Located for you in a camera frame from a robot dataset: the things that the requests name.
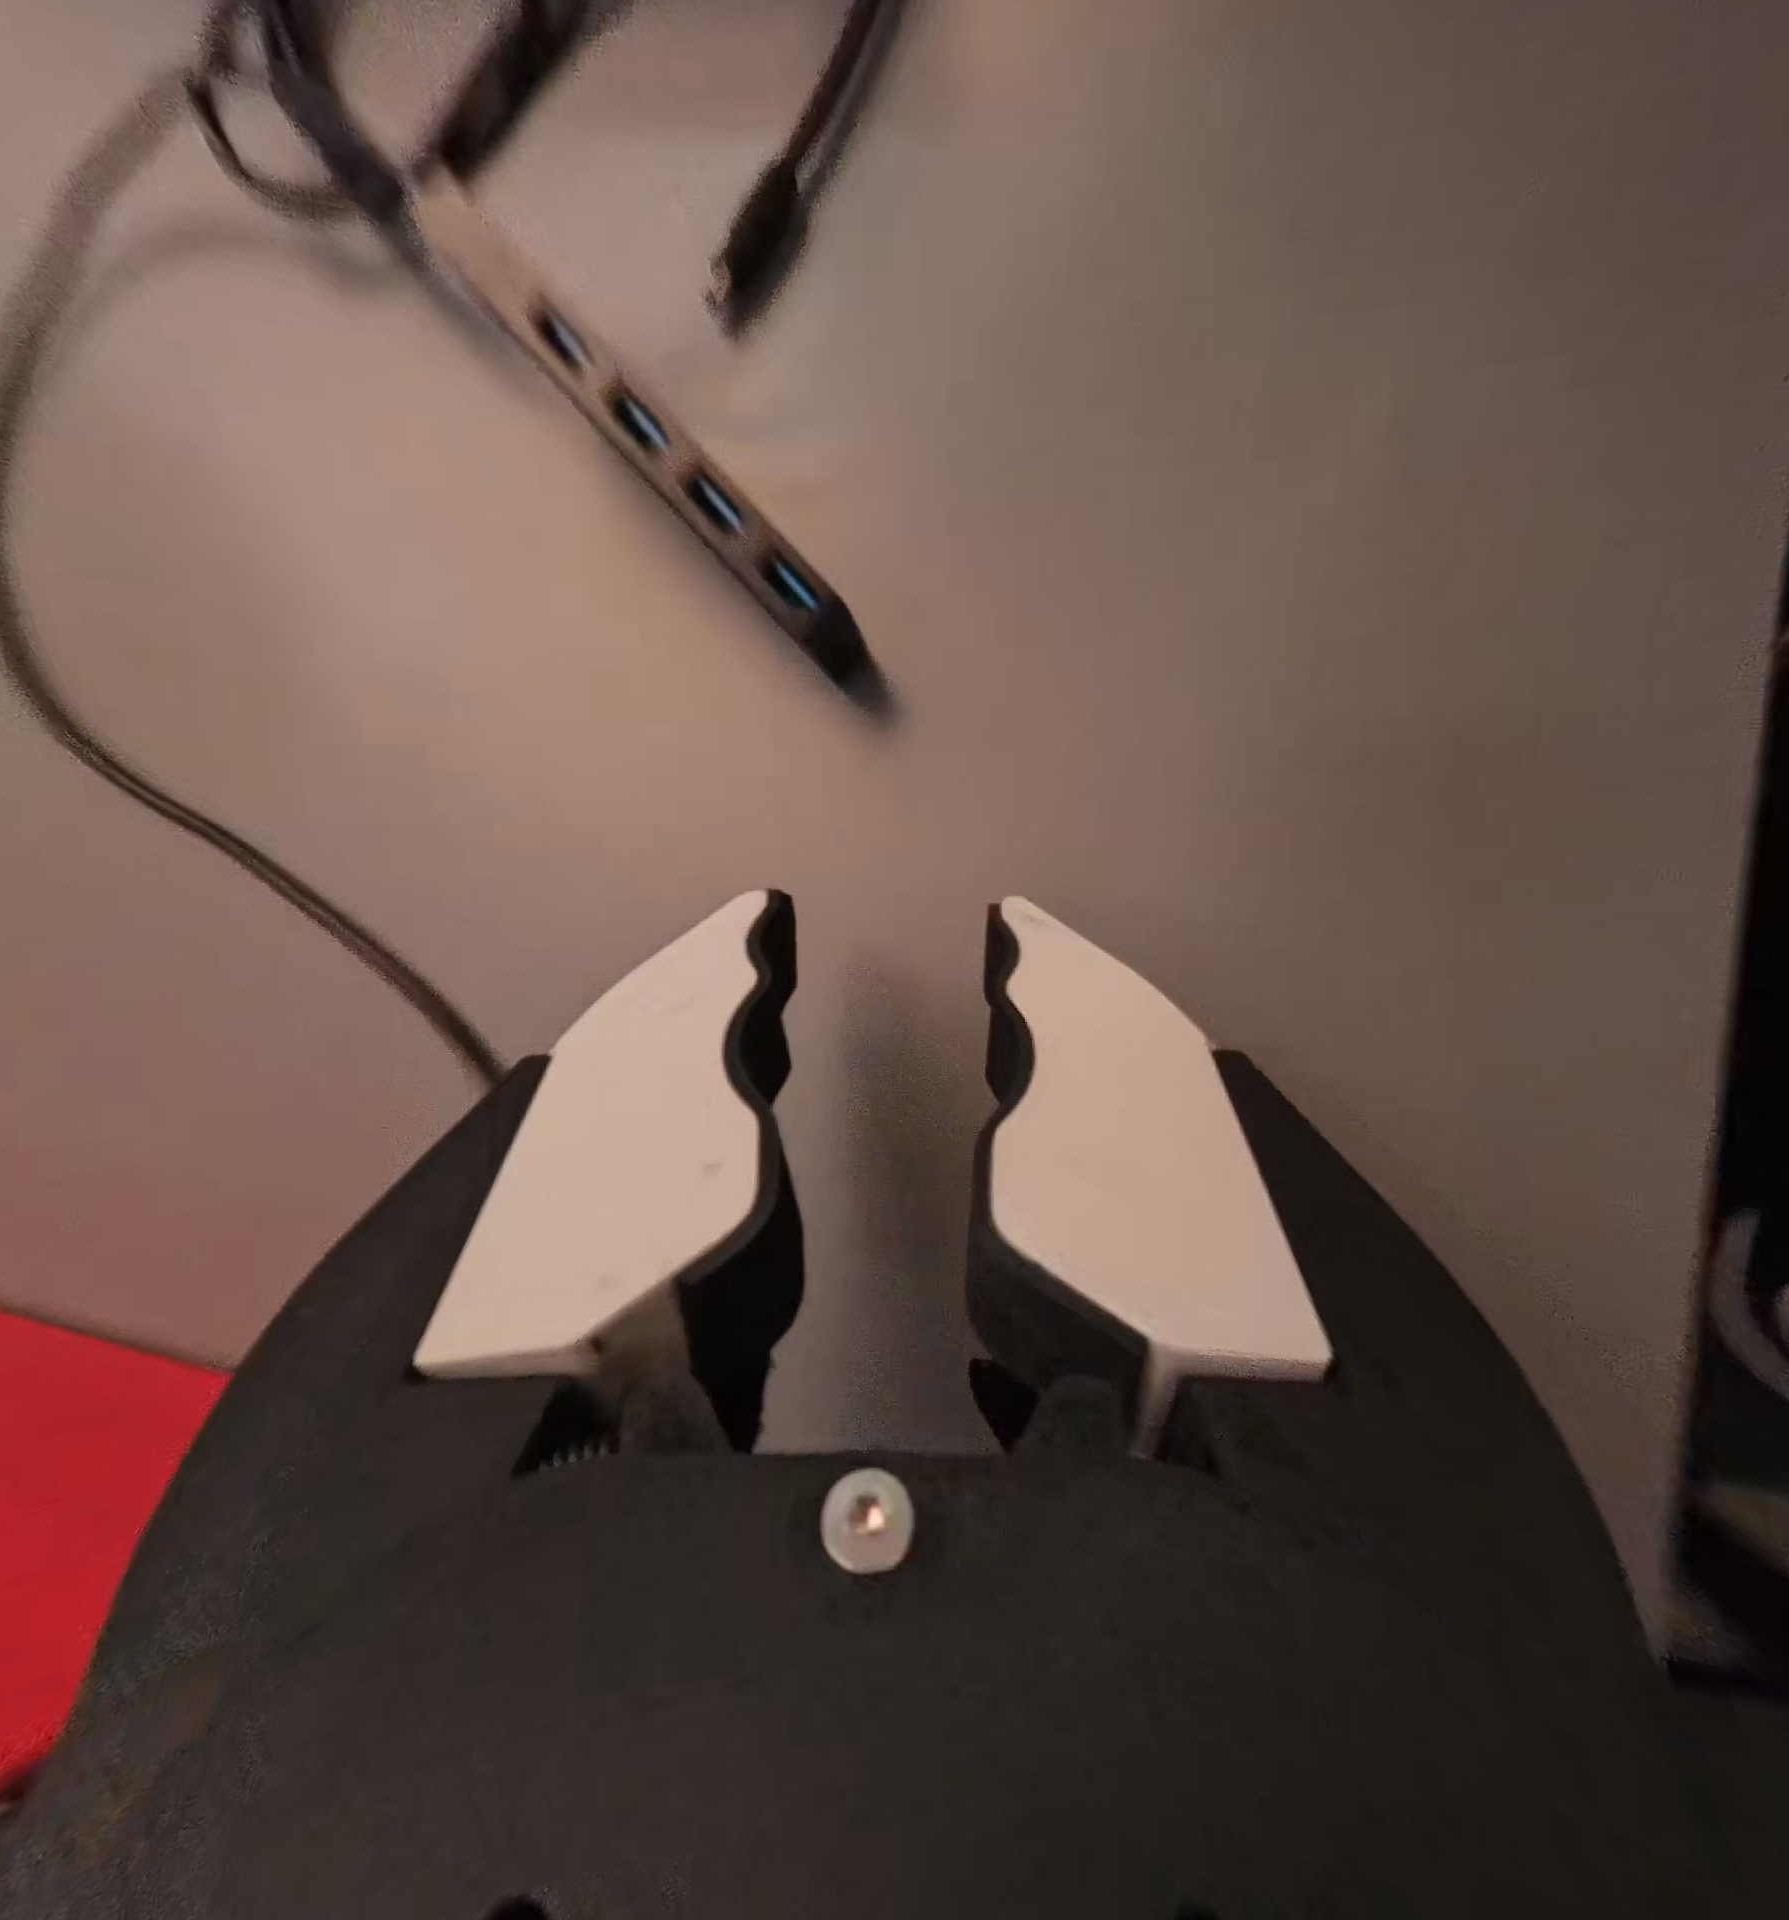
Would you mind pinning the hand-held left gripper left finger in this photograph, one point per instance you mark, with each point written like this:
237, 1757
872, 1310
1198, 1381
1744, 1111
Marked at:
609, 1185

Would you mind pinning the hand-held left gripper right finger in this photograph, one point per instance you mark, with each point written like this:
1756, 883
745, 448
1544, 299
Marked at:
1149, 1185

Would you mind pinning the dark shiny object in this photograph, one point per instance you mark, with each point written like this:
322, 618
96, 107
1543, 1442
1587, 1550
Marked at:
1779, 1051

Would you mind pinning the red plastic bin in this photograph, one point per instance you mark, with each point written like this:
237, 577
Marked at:
41, 1500

